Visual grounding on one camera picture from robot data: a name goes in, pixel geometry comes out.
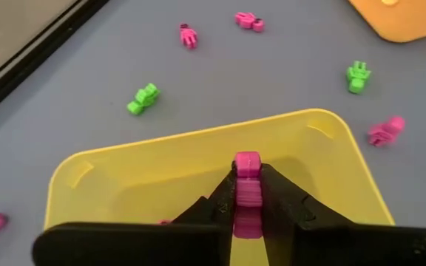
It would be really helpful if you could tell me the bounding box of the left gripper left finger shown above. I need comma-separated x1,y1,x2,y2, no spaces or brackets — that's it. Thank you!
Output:
31,162,236,266

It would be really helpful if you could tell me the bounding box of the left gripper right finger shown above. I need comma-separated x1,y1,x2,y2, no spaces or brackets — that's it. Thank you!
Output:
260,163,426,266

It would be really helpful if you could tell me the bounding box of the green skeleton figure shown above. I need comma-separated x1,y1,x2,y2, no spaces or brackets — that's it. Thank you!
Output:
126,82,161,116
345,61,372,95

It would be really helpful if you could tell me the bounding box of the translucent yellow rectangular bin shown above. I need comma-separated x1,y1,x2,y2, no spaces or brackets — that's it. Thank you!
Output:
44,108,396,266

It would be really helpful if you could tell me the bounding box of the blue table mat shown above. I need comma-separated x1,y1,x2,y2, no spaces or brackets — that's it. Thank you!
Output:
0,0,426,266

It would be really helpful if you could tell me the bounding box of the orange-yellow plastic basket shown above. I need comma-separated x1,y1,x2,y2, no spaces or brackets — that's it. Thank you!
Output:
348,0,426,44

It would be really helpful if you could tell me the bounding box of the black table frame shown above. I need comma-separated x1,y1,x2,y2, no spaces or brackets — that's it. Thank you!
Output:
0,0,110,125

